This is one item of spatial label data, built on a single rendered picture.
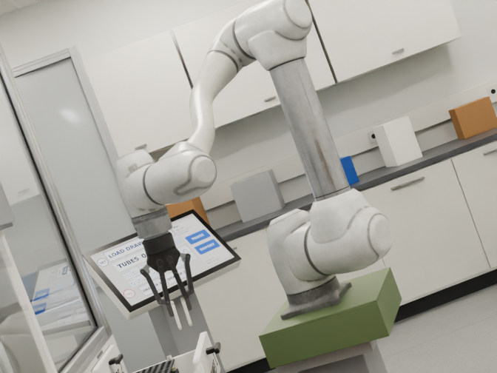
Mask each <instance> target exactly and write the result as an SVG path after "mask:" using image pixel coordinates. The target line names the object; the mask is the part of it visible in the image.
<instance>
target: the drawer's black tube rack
mask: <svg viewBox="0 0 497 373"><path fill-rule="evenodd" d="M167 362H168V361H165V362H162V363H159V364H157V365H154V366H151V367H149V368H146V369H143V370H140V371H139V372H135V373H163V370H164V368H165V365H166V363H167ZM170 373H179V370H178V369H176V370H175V371H172V370H171V372H170Z"/></svg>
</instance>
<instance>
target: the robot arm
mask: <svg viewBox="0 0 497 373"><path fill-rule="evenodd" d="M311 25H312V16H311V11H310V9H309V7H308V5H307V4H306V3H305V2H304V1H303V0H264V1H262V2H260V3H258V4H256V5H254V6H253V7H250V8H249V9H247V10H246V11H245V12H244V13H242V14H241V15H239V16H238V17H237V18H235V19H232V20H231V21H230V22H228V23H227V24H226V25H225V26H224V27H223V29H222V30H221V31H220V32H219V33H218V35H217V36H216V38H215V39H214V41H213V42H212V44H211V46H210V48H209V51H208V52H207V54H206V57H205V58H204V60H203V64H202V67H201V69H200V72H199V74H198V77H197V80H196V82H195V85H194V86H193V89H192V92H191V95H190V99H189V111H190V116H191V120H192V128H193V133H192V135H191V137H190V138H189V140H188V141H187V142H185V141H182V142H178V143H176V144H175V145H174V146H173V148H171V149H170V150H169V151H168V152H167V153H166V154H165V155H163V156H162V157H161V158H159V162H157V163H155V161H154V160H153V158H152V157H151V156H150V155H149V154H148V153H147V152H146V151H145V150H143V149H140V150H135V151H132V152H128V153H126V154H124V155H122V156H121V157H120V158H119V159H118V160H117V161H116V162H115V173H116V179H117V183H118V188H119V192H120V194H121V198H122V201H123V203H124V206H125V208H126V209H127V211H128V212H129V214H130V216H131V219H132V222H133V225H134V228H135V230H136V231H137V233H138V237H139V239H144V240H143V242H142V243H143V247H144V250H145V253H146V256H147V259H146V265H145V266H144V267H143V268H141V269H140V273H141V274H142V275H143V276H144V277H145V278H146V280H147V282H148V284H149V286H150V288H151V290H152V292H153V295H154V296H155V299H156V301H157V302H158V304H160V305H161V304H165V305H166V308H167V310H168V313H169V316H170V317H173V316H175V320H176V323H177V327H178V328H179V330H181V329H182V327H181V324H180V321H179V317H178V314H177V311H176V308H175V305H174V302H173V301H170V299H169V292H168V289H167V285H166V278H165V274H164V273H165V272H167V271H172V273H173V275H174V277H175V280H176V282H177V284H178V287H179V289H180V292H181V294H182V296H183V297H182V298H180V300H181V303H182V305H183V309H184V312H185V314H186V319H187V321H188V324H189V326H192V321H191V318H190V316H189V312H188V311H190V310H192V306H191V304H190V301H189V296H190V295H191V294H193V293H194V286H193V281H192V273H191V269H190V264H189V263H190V258H191V255H190V254H189V253H181V252H180V251H179V250H178V249H177V248H176V246H175V242H174V239H173V237H172V233H171V232H169V230H170V229H172V222H171V220H170V217H169V213H168V209H167V208H166V204H177V203H181V202H184V201H189V200H191V199H193V198H197V197H199V196H201V195H202V194H204V193H205V192H207V191H208V190H209V189H210V188H211V187H212V185H213V184H214V182H215V180H216V177H217V167H216V165H215V163H214V161H213V160H212V158H211V157H210V156H209V153H210V151H211V148H212V144H213V142H214V134H215V128H214V116H213V110H212V103H213V100H214V99H215V97H216V96H217V95H218V93H219V92H220V91H221V90H222V89H223V88H224V87H225V86H226V85H227V84H228V83H229V82H230V81H231V80H232V79H233V78H234V77H235V76H236V75H237V74H238V73H239V71H240V70H241V69H242V68H243V67H246V66H248V65H250V64H251V63H253V62H255V61H256V60H258V61H259V63H260V64H261V66H262V67H263V68H264V69H265V70H267V71H269V72H270V75H271V78H272V81H273V83H274V87H275V89H276V91H277V95H278V98H279V100H280V103H281V106H282V109H283V112H284V114H285V118H286V121H287V122H288V126H289V129H290V131H291V134H292V137H293V139H294V143H295V145H296V148H297V151H298V153H299V156H300V160H301V162H302V165H303V168H304V170H305V174H306V176H307V179H308V182H309V185H310V187H311V191H312V193H313V196H314V199H315V202H313V204H312V206H311V210H310V213H308V212H306V211H305V210H300V209H294V210H292V211H290V212H287V213H285V214H284V215H281V216H280V217H277V218H275V219H274V220H272V221H271V222H270V224H269V227H268V231H267V241H268V250H269V253H270V256H271V260H272V263H273V265H274V268H275V271H276V273H277V276H278V278H279V280H280V282H281V284H282V286H283V288H284V290H285V293H286V296H287V299H288V303H289V305H288V308H287V309H286V310H285V311H284V312H283V313H282V314H281V315H280V317H281V319H282V320H286V319H288V318H290V317H294V316H297V315H301V314H304V313H307V312H312V311H314V310H318V309H321V308H325V307H328V306H334V305H337V304H338V303H340V302H341V301H340V300H341V298H342V297H343V295H344V294H345V293H346V292H347V290H348V289H349V288H351V287H352V284H351V282H350V281H346V282H342V283H339V281H338V280H337V277H336V275H337V274H344V273H349V272H355V271H358V270H361V269H365V268H367V267H368V266H370V265H372V264H374V263H376V262H377V261H378V260H380V259H381V258H383V257H384V256H385V255H386V254H387V253H388V252H389V250H390V249H391V246H392V244H393V228H392V226H391V223H390V221H389V220H388V218H387V217H386V216H385V215H384V214H383V213H382V212H381V211H379V210H378V209H377V208H374V207H372V206H371V205H370V204H369V203H368V202H367V200H366V199H365V198H364V196H363V194H362V193H361V192H359V191H357V190H356V189H354V188H352V189H351V188H350V186H349V184H348V180H347V178H346V175H345V172H344V169H343V167H342V163H341V161H340V159H339V155H338V152H337V149H336V147H335V144H334V140H333V138H332V136H331V132H330V130H329V127H328V124H327V121H326V119H325V116H324V113H323V111H322V107H321V105H320V101H319V99H318V96H317V93H316V90H315V88H314V84H313V82H312V80H311V76H310V73H309V71H308V68H307V65H306V63H305V59H304V58H305V57H306V54H307V35H308V34H309V32H310V30H311ZM179 257H181V260H182V261H183V262H184V268H185V273H186V280H187V285H188V290H187V291H186V289H185V287H184V285H183V282H182V280H181V279H180V276H179V274H178V271H177V269H176V266H177V264H178V260H179ZM149 267H151V268H152V269H154V270H155V271H156V272H158V273H159V276H160V282H161V286H162V290H163V296H164V299H161V298H160V295H159V293H158V291H157V289H156V287H155V285H154V283H153V281H152V279H151V277H150V275H149V273H150V271H149Z"/></svg>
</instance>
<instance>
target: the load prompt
mask: <svg viewBox="0 0 497 373"><path fill-rule="evenodd" d="M143 240H144V239H139V238H138V239H135V240H133V241H130V242H129V243H125V244H124V245H121V246H118V247H116V248H114V249H111V250H109V251H107V252H104V253H103V254H104V255H105V257H106V258H107V259H108V260H109V262H113V261H115V260H117V259H119V258H122V257H124V256H126V255H129V254H131V253H133V252H136V251H138V250H140V249H143V248H144V247H143V243H142V242H143Z"/></svg>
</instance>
